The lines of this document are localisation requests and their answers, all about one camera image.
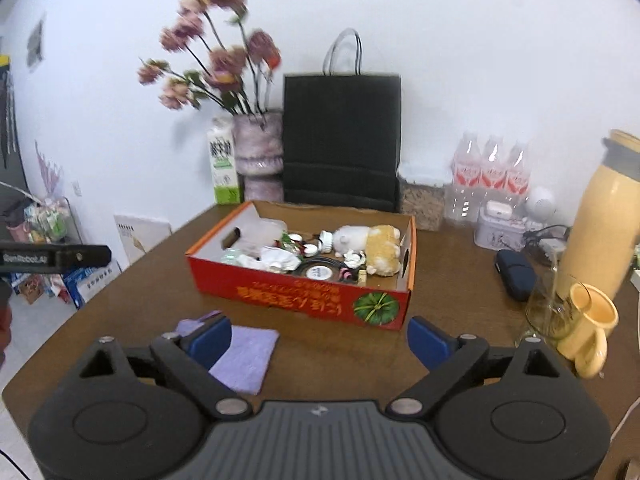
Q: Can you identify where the blue white carton box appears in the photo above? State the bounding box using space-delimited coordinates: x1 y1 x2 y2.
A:
63 261 120 309

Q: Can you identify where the dried pink rose bouquet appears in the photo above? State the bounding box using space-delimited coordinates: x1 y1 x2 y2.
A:
137 0 282 116

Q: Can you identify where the white round lamp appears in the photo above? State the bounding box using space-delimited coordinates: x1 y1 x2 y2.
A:
525 186 556 223

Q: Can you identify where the wicker basket with lid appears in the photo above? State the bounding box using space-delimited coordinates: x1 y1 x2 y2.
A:
397 162 447 232

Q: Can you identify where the purple ceramic vase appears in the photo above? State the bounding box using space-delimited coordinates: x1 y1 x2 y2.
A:
232 112 284 203

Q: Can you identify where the clear glass cup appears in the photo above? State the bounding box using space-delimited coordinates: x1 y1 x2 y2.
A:
520 268 592 346

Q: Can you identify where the yellow thermos jug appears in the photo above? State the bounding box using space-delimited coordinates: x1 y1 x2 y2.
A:
560 129 640 299

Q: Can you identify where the white yellow plush toy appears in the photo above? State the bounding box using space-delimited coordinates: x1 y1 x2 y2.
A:
332 224 400 278

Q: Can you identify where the pack of water bottles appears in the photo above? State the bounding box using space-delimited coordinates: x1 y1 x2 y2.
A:
445 132 530 223

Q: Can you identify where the pale green pouch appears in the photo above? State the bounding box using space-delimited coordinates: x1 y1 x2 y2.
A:
220 248 262 270

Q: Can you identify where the clear plastic container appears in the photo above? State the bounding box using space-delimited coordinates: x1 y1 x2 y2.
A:
234 218 288 258

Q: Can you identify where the purple knitted cloth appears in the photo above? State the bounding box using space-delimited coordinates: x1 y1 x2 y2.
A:
174 310 281 397

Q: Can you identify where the white board on floor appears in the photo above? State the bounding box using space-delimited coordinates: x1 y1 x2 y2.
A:
114 214 172 264

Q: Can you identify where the white round cream tin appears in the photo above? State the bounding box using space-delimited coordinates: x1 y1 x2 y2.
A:
304 264 334 281

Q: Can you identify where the black paper bag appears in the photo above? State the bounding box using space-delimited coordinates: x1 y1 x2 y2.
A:
282 28 401 212

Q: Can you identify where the dark blue glasses case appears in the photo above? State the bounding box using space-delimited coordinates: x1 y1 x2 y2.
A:
495 249 537 302

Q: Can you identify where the green white milk carton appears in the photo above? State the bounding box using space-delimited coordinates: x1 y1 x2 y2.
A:
207 117 242 205

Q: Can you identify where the yellow ceramic cup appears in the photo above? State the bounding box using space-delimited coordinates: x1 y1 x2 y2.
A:
556 282 620 379

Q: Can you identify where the red cardboard box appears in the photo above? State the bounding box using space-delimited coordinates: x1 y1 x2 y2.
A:
186 200 416 330

